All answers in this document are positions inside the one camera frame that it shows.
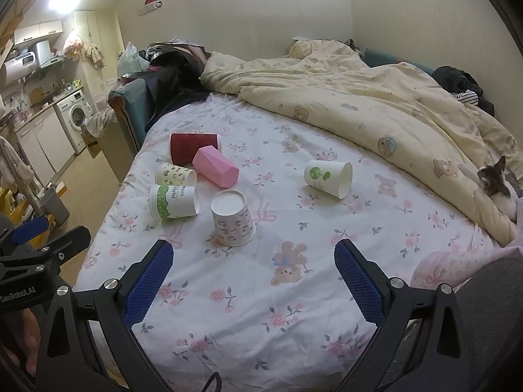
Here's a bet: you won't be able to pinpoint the green band paper cup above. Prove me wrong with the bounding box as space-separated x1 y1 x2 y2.
149 185 199 221

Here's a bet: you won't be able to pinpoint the white washing machine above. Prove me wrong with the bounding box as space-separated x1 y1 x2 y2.
53 88 95 156

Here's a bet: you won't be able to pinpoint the black cable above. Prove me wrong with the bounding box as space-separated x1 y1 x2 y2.
199 371 224 392

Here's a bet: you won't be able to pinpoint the dark clothes pile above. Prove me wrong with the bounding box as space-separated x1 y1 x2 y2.
122 41 211 132

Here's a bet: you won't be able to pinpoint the dark red paper cup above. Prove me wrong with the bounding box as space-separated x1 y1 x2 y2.
169 133 221 166

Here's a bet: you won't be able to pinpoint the cat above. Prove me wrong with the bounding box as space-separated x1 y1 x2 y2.
478 156 521 222

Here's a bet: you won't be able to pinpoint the white kitchen cabinet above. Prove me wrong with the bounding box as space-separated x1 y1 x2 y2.
15 108 75 184

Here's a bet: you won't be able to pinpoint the white plastic bag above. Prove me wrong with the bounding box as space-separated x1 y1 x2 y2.
116 41 150 77

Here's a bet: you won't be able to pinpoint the teal bed frame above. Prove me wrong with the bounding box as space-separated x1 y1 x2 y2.
108 78 154 156

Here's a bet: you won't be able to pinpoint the cream patterned paper cup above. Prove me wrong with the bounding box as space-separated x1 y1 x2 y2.
155 163 197 187

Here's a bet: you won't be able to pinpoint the yellow wooden chair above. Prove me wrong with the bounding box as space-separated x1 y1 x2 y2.
1 188 55 248

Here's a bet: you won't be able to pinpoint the green tree paper cup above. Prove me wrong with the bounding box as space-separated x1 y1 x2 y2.
303 160 353 200

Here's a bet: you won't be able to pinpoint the Hello Kitty paper cup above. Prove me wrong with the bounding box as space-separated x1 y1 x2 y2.
210 189 256 247

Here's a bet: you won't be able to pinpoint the dark clothes by wall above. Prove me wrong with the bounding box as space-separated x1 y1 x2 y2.
432 66 495 117

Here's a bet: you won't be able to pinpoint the pink faceted cup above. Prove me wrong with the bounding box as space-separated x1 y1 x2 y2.
192 145 239 188

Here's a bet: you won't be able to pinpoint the cream bear print duvet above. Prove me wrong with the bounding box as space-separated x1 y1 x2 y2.
200 39 522 245

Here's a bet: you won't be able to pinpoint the white water heater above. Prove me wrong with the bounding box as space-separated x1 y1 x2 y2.
1 51 40 85

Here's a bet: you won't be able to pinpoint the white floral bed sheet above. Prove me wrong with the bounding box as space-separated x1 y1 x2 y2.
76 95 513 391

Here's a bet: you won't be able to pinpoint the person's left hand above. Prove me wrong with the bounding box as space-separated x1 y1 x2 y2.
1 309 41 377

